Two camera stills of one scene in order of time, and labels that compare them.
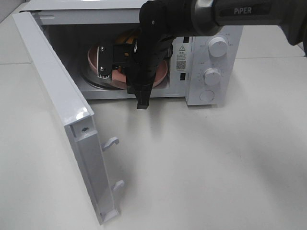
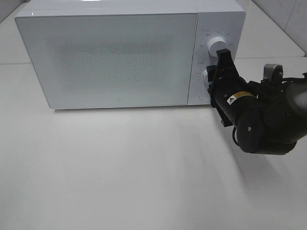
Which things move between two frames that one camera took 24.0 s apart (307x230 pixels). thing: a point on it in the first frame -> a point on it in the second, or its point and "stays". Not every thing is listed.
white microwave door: [77, 116] -> [112, 60]
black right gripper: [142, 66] -> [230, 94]
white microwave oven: [96, 37] stays
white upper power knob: [218, 46] stays
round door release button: [206, 95] stays
